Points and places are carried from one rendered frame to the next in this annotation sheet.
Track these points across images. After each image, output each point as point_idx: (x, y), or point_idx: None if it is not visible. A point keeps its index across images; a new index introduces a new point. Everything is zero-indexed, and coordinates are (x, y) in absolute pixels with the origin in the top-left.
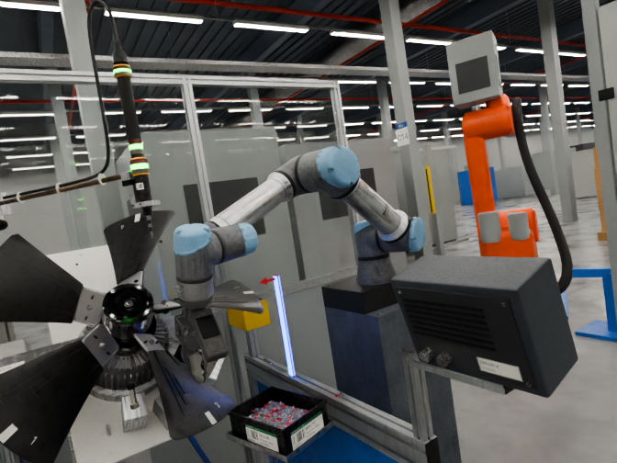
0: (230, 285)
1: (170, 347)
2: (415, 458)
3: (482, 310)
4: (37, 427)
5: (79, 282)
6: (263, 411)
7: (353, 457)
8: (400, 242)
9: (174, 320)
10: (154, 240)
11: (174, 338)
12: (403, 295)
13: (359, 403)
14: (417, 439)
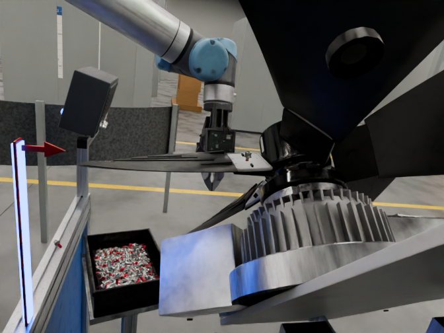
0: (107, 163)
1: (238, 227)
2: (88, 210)
3: (115, 88)
4: None
5: (370, 115)
6: (127, 283)
7: (62, 295)
8: None
9: (235, 134)
10: (269, 50)
11: (231, 222)
12: (110, 92)
13: (62, 230)
14: (88, 195)
